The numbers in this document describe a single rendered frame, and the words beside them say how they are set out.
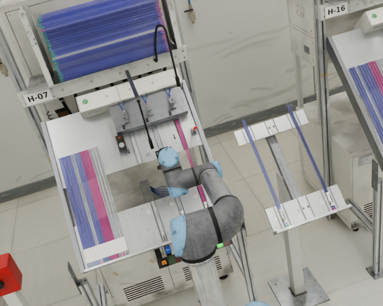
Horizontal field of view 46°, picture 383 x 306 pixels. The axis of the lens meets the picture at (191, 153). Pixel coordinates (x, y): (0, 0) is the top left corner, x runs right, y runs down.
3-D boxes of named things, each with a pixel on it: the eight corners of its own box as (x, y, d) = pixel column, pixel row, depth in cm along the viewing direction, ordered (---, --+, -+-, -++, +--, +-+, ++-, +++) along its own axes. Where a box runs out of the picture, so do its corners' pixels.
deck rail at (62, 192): (88, 272, 195) (85, 272, 189) (83, 273, 195) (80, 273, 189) (48, 125, 212) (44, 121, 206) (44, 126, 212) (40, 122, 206)
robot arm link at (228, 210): (252, 206, 130) (214, 152, 176) (216, 217, 129) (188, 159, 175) (259, 238, 134) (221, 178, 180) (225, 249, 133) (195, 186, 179)
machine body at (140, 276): (235, 279, 262) (217, 198, 229) (120, 320, 254) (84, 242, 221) (204, 214, 316) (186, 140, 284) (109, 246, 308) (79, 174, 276)
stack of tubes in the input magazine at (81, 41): (171, 50, 200) (157, -11, 185) (59, 82, 194) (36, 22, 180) (165, 42, 210) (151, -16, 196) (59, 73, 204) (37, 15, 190)
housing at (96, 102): (182, 93, 219) (183, 82, 206) (86, 122, 214) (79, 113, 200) (177, 79, 221) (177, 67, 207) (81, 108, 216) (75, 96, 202)
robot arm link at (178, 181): (199, 190, 169) (190, 163, 170) (170, 199, 168) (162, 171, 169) (197, 190, 177) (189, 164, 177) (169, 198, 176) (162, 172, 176)
